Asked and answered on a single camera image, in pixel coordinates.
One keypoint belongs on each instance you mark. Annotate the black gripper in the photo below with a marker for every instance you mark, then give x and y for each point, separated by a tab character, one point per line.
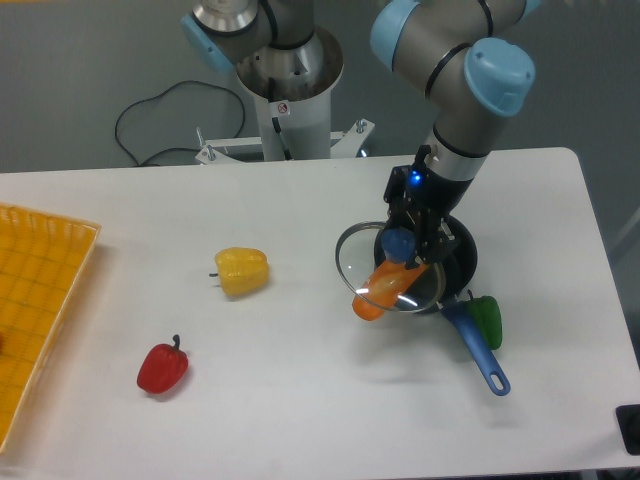
434	197

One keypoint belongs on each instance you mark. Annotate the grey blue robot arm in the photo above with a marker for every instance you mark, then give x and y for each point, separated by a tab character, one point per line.
451	51

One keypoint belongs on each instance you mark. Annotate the glass lid with blue knob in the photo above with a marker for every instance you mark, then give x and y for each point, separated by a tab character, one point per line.
362	247

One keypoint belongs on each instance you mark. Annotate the red toy bell pepper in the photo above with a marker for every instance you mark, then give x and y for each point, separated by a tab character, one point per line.
163	367

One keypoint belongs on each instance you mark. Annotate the yellow plastic basket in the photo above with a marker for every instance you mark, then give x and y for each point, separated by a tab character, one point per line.
43	256

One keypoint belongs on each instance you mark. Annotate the yellow toy bell pepper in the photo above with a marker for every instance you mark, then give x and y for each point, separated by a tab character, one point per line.
241	270

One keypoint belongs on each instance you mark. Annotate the green toy bell pepper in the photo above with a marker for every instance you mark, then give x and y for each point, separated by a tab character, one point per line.
486	313

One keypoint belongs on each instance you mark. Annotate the orange toy bread loaf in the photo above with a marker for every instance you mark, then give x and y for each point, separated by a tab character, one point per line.
387	288

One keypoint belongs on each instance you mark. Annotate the dark pot with blue handle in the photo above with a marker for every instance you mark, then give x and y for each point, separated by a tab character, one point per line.
465	300

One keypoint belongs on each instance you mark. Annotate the black device at table edge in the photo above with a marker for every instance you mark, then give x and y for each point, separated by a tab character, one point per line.
628	417

